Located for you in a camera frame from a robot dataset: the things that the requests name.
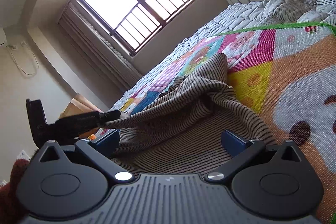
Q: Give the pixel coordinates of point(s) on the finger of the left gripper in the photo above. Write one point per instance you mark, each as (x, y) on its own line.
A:
(109, 116)

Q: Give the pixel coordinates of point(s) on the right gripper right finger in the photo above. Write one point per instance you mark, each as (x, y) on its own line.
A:
(241, 150)

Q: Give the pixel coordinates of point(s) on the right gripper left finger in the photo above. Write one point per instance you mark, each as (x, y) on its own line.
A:
(99, 153)

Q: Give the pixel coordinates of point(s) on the brown striped knit garment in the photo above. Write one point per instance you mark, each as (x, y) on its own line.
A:
(180, 132)

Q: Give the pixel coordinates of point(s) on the pink red clothes pile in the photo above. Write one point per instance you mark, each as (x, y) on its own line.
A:
(12, 210)

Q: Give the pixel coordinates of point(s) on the yellow round lidded container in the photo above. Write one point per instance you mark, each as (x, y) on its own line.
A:
(86, 136)

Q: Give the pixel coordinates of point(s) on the brown paper bag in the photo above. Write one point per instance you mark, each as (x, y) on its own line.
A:
(79, 105)

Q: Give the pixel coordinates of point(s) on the beige curtain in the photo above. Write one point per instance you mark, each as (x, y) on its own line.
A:
(97, 51)

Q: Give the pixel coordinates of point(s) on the colourful cartoon play mat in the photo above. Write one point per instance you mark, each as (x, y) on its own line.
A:
(285, 73)

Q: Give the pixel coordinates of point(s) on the white quilted mattress pad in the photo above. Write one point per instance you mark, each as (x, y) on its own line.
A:
(240, 16)

